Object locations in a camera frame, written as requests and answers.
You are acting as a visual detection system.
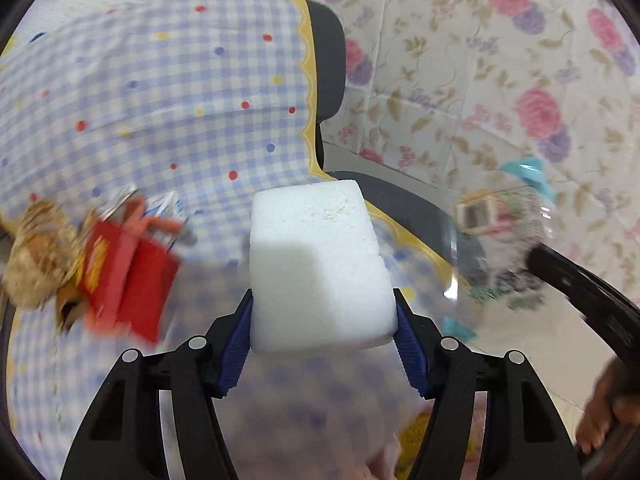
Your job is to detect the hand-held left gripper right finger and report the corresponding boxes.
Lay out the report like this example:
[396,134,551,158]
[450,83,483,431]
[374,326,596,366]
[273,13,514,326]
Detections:
[393,287,584,480]

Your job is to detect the brown toy burger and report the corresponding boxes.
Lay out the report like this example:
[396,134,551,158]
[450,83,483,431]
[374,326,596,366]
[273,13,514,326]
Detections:
[0,197,83,311]

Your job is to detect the white blue milk carton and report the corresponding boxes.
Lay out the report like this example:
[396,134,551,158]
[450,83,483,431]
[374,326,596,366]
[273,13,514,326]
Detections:
[142,191,188,251]

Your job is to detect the red paper box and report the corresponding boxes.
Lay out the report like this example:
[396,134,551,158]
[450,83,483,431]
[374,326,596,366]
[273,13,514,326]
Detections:
[81,221,182,345]

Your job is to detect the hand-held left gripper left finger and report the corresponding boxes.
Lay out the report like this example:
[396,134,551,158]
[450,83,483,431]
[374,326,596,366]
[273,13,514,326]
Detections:
[60,289,255,480]

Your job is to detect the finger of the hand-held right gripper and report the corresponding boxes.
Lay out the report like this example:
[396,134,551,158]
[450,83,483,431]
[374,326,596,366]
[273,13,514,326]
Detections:
[527,243,640,367]

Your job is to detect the black chair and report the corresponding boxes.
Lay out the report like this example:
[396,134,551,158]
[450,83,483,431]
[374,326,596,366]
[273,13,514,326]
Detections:
[302,0,483,281]

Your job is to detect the blue checkered cushion cover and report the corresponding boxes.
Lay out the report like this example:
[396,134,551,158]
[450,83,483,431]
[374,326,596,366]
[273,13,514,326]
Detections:
[0,0,453,480]

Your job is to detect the clear plastic bag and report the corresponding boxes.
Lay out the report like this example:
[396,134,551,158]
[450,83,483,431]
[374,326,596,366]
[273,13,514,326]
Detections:
[170,157,601,480]

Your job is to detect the white foam block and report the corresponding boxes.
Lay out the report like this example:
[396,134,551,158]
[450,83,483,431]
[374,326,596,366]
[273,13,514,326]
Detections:
[248,180,399,353]

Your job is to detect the person's right hand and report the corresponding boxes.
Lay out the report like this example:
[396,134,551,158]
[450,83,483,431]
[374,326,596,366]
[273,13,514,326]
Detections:
[575,359,640,457]

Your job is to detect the floral printed sheet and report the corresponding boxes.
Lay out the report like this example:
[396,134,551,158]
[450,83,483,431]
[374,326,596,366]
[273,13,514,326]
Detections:
[307,0,640,311]

